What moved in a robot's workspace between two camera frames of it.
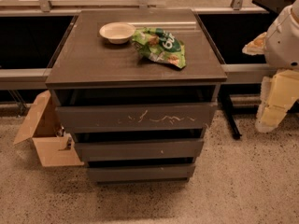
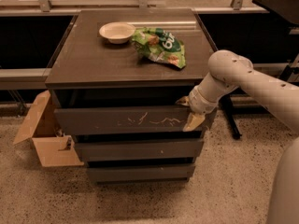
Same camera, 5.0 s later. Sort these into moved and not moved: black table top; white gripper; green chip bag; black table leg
Moved: white gripper
Not moved: green chip bag; black table top; black table leg
